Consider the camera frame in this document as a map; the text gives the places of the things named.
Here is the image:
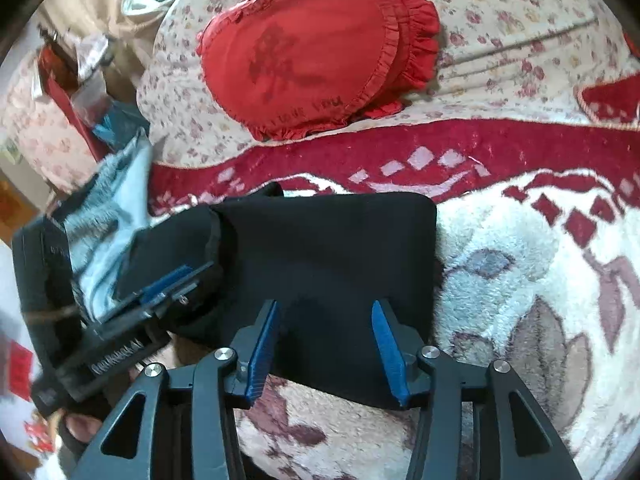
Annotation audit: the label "silver plastic bag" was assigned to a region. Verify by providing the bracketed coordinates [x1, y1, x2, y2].
[75, 35, 116, 81]

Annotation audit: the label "person's left hand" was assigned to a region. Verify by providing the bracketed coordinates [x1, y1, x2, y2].
[57, 407, 103, 453]

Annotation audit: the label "black pants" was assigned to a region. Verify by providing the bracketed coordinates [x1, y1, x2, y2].
[165, 182, 440, 408]

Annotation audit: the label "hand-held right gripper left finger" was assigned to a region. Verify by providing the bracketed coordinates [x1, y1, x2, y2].
[75, 300, 280, 480]

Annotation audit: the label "red and white plush blanket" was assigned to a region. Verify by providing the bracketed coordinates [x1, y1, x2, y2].
[147, 119, 640, 480]

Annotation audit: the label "beige curtain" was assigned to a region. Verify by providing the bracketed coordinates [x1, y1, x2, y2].
[42, 0, 173, 106]

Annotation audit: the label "blue plastic bag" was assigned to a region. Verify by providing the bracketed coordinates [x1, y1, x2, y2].
[92, 102, 148, 143]

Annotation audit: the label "red cushion with cream trim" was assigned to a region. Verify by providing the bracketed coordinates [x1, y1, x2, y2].
[575, 75, 640, 128]

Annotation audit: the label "red heart-shaped ruffled pillow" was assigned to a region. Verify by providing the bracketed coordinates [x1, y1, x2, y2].
[196, 0, 441, 142]

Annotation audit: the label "floral print quilt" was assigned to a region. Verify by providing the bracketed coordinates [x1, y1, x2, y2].
[136, 0, 640, 168]

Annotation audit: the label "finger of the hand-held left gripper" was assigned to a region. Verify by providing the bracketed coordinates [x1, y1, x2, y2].
[114, 240, 211, 306]
[90, 267, 223, 333]

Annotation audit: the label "clear plastic bag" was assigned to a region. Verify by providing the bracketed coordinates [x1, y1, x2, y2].
[70, 80, 108, 126]

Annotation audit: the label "pink floral pillow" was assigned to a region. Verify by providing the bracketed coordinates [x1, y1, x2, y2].
[0, 55, 96, 193]

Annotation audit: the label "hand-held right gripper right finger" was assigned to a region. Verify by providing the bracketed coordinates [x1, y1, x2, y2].
[371, 300, 583, 480]

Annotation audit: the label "light blue fleece garment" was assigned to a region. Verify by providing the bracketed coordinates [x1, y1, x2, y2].
[62, 130, 153, 323]

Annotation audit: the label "red hanging garment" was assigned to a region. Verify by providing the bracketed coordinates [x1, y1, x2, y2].
[40, 45, 108, 161]

